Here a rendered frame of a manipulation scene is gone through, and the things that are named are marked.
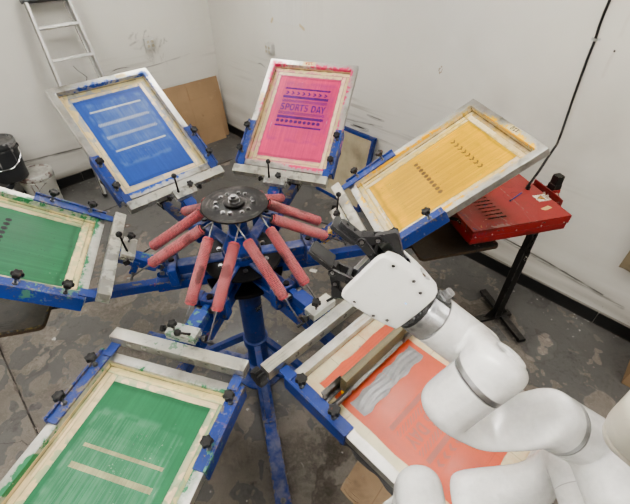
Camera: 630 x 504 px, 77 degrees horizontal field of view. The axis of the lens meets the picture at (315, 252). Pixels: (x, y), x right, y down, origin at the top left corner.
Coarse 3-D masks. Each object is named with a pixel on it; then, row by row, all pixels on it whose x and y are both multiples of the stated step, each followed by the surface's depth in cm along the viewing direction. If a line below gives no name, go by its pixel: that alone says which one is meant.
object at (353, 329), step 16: (368, 320) 168; (336, 336) 161; (352, 336) 164; (320, 352) 155; (304, 368) 150; (352, 432) 131; (352, 448) 131; (368, 448) 128; (368, 464) 127; (384, 464) 124
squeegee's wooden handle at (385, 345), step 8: (400, 328) 155; (392, 336) 152; (400, 336) 157; (384, 344) 150; (392, 344) 154; (368, 352) 147; (376, 352) 147; (384, 352) 152; (360, 360) 144; (368, 360) 144; (376, 360) 149; (352, 368) 142; (360, 368) 142; (368, 368) 147; (344, 376) 139; (352, 376) 140; (360, 376) 145; (344, 384) 139; (352, 384) 143
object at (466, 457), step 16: (336, 368) 154; (368, 384) 149; (352, 400) 144; (384, 400) 144; (400, 400) 144; (368, 416) 139; (384, 416) 139; (384, 432) 135; (400, 448) 131; (464, 448) 131; (416, 464) 127; (448, 464) 127; (464, 464) 127; (480, 464) 127; (448, 480) 124; (448, 496) 120
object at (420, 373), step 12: (372, 336) 165; (384, 336) 165; (360, 348) 161; (372, 348) 161; (420, 348) 161; (432, 360) 156; (420, 372) 152; (432, 372) 152; (396, 384) 149; (408, 384) 149; (420, 384) 149; (492, 456) 129; (504, 456) 129
